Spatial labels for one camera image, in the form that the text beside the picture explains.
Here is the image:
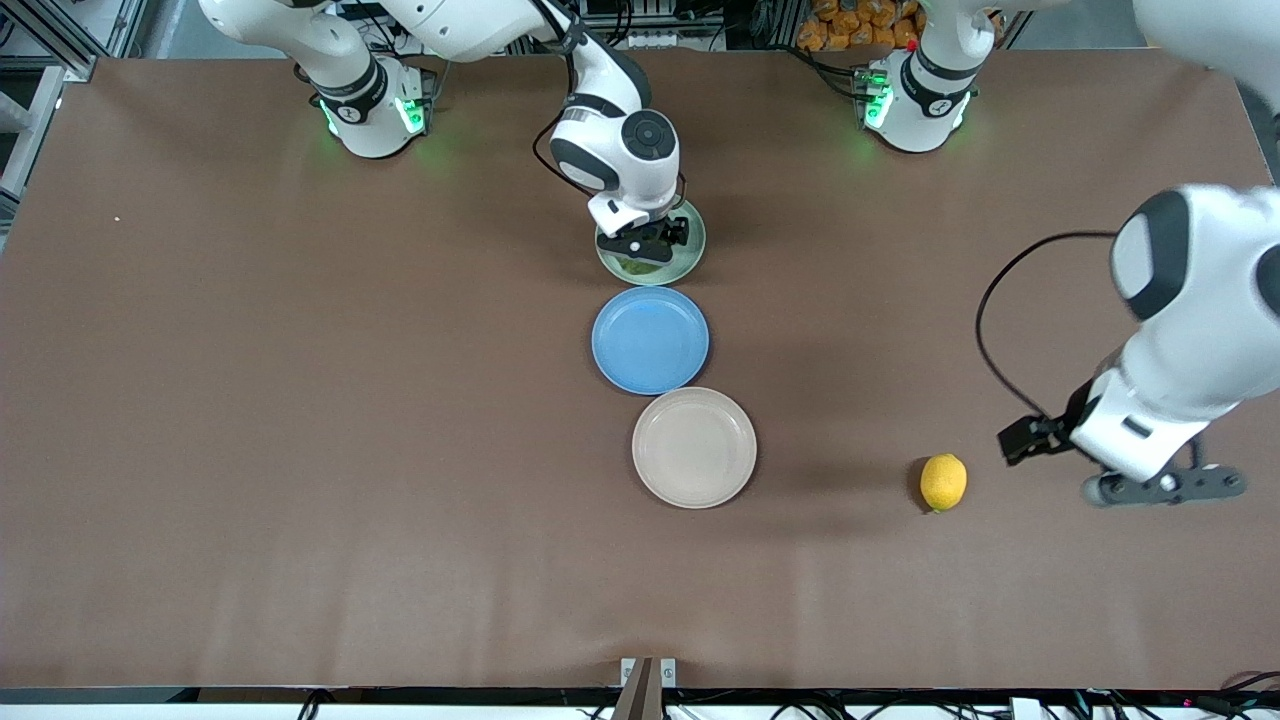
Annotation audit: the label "yellow lemon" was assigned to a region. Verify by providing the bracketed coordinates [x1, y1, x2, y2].
[921, 453, 968, 514]

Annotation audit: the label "light green round plate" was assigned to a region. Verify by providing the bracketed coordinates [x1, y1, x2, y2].
[595, 200, 707, 287]

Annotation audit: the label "blue round plate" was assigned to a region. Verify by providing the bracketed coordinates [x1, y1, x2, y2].
[591, 286, 711, 396]

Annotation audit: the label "beige round plate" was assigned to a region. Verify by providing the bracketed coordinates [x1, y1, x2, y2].
[631, 387, 758, 510]

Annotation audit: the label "bag of orange snacks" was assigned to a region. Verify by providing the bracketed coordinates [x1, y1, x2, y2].
[797, 0, 926, 53]

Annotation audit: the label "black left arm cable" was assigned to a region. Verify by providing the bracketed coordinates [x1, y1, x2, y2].
[975, 231, 1121, 426]

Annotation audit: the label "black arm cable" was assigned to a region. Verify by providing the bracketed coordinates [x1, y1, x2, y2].
[533, 0, 601, 196]
[975, 231, 1121, 426]

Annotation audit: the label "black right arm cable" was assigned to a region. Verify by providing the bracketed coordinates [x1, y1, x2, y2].
[533, 0, 601, 196]

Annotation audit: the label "metal bracket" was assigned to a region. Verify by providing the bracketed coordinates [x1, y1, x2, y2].
[620, 657, 678, 720]

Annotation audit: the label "aluminium frame profile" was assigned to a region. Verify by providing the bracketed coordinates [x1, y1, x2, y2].
[0, 60, 67, 236]

